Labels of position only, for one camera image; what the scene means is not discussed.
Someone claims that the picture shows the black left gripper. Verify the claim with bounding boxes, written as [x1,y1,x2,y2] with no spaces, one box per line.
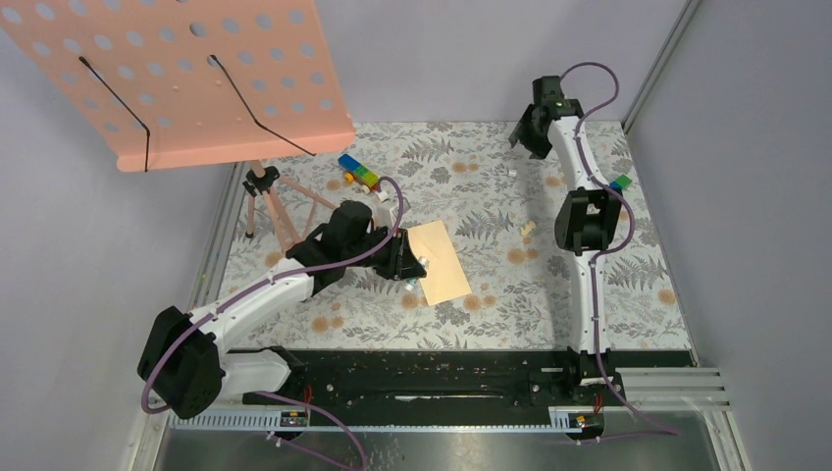
[345,225,426,281]

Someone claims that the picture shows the white green glue stick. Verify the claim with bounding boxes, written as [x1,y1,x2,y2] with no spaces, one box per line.
[405,256,430,291]

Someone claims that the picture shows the cream envelope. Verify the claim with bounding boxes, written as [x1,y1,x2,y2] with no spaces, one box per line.
[408,221,472,306]

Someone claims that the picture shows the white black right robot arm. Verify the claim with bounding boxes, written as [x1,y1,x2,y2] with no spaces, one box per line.
[509,76,621,404]

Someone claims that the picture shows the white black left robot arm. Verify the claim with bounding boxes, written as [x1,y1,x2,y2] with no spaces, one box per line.
[137,201,427,419]

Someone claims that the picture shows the floral patterned table mat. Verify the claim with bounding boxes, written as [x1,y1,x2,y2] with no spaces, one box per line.
[219,121,692,350]

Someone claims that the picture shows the small cream crumb piece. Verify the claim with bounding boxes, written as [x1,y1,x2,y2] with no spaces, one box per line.
[520,221,537,236]

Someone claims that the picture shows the multicolour toy block car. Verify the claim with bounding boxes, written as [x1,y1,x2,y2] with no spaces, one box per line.
[338,153,380,193]

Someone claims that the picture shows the yellow blue green toy blocks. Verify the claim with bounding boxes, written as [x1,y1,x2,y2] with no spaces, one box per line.
[609,175,633,193]

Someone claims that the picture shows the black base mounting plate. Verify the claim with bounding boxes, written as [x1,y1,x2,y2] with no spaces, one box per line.
[177,348,696,429]

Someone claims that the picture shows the pink tripod music stand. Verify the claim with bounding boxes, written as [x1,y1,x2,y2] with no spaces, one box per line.
[0,0,356,255]

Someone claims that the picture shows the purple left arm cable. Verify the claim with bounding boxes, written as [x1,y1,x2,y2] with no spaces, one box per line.
[140,176,405,471]

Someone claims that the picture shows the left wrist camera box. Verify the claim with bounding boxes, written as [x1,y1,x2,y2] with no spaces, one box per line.
[374,189,411,227]

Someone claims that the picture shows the aluminium frame rail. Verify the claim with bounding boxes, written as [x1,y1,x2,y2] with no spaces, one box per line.
[130,360,750,470]

